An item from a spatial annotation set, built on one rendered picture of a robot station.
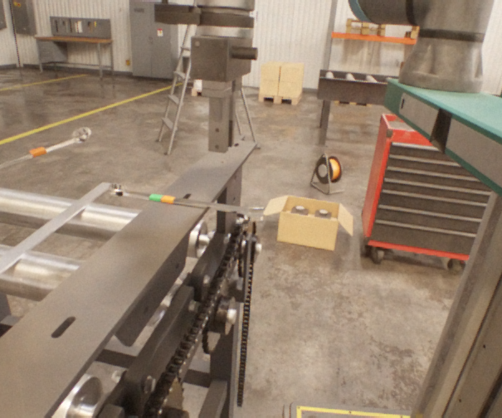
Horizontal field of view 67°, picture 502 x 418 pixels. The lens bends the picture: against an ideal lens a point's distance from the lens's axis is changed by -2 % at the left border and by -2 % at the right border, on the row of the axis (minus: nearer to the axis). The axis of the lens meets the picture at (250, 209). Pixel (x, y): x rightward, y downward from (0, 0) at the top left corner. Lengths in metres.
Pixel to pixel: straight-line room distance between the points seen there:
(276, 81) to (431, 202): 6.19
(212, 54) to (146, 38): 10.44
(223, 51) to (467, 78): 0.47
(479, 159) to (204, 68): 0.33
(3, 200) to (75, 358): 1.08
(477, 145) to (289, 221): 2.37
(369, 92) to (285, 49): 5.30
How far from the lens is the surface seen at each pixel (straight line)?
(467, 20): 0.81
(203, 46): 0.50
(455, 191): 2.62
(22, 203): 1.38
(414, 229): 2.68
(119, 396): 0.68
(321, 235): 2.83
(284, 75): 8.38
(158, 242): 0.53
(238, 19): 0.52
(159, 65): 10.82
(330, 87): 5.39
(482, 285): 0.89
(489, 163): 0.48
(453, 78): 0.79
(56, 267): 0.99
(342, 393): 1.92
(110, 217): 1.20
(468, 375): 1.04
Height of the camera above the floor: 1.43
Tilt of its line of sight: 25 degrees down
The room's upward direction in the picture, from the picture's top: 4 degrees clockwise
